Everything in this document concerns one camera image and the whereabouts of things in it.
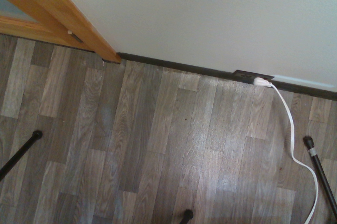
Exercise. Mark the black baseboard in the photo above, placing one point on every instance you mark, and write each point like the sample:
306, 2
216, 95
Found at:
184, 65

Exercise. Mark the white power plug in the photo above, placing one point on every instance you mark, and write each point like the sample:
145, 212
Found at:
262, 82

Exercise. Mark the wooden door with frosted glass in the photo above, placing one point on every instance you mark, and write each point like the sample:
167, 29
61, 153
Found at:
26, 27

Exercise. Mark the black tripod with taped leg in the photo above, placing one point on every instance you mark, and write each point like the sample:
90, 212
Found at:
319, 164

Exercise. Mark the black wall outlet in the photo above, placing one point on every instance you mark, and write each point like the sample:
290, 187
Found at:
242, 74

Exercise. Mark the orange wooden door frame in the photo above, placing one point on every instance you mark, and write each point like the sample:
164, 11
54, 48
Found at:
65, 5

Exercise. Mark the black camera tripod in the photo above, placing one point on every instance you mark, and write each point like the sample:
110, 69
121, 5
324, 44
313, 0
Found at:
18, 153

